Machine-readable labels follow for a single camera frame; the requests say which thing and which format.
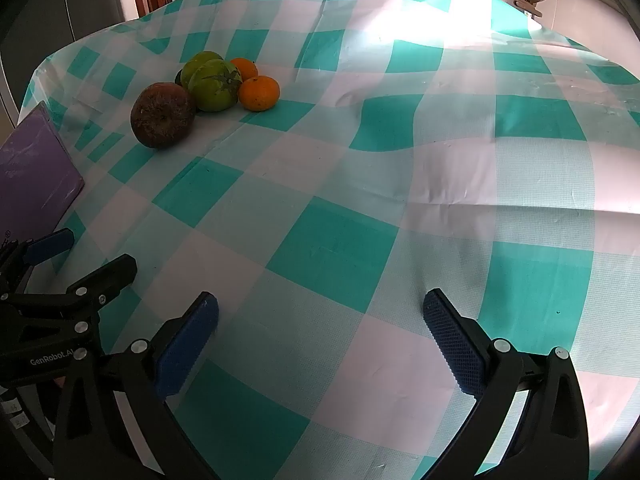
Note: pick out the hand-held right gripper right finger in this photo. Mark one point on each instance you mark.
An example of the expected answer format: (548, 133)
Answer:
(455, 345)

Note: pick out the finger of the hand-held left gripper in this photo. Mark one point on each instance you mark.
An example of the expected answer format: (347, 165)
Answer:
(50, 243)
(112, 272)

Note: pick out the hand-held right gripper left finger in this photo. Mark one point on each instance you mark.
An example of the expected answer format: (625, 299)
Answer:
(187, 345)

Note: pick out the purple storage box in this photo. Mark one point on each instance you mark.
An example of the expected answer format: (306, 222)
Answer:
(35, 175)

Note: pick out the large brown fruit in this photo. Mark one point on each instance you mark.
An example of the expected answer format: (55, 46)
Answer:
(162, 116)

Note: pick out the green tomato with stem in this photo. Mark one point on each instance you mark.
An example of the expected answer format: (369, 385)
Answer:
(215, 87)

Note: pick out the orange tangerine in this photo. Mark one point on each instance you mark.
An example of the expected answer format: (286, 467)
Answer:
(245, 67)
(258, 93)

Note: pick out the small dark fruit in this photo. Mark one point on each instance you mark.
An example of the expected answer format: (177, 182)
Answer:
(178, 78)

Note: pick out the teal checked tablecloth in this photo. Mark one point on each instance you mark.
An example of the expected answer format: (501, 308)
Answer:
(325, 185)

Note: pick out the smooth green fruit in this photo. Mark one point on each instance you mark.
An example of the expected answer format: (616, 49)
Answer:
(197, 62)

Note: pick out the grey refrigerator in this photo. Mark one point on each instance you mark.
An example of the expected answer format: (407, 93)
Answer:
(75, 0)

